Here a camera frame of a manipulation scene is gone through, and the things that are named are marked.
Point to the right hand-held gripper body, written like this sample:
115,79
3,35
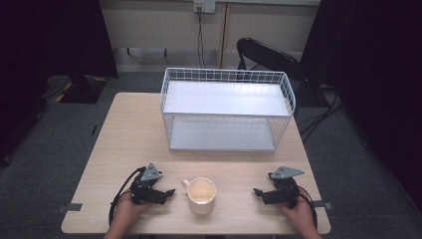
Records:
284,192

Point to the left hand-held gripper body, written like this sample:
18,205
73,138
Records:
146,191

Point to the white cup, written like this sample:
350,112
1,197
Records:
200,194

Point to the person's right hand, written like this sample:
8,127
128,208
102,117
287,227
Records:
300,215

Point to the person's left hand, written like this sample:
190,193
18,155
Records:
127,212

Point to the grey tape strip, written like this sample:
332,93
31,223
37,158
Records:
70,207
323,204

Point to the black stand base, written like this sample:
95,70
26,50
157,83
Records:
79,89

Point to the black chair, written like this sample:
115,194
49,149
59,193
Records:
265,53

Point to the black curtain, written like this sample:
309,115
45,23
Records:
381,66
49,36

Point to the white wall socket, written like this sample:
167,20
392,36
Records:
204,5

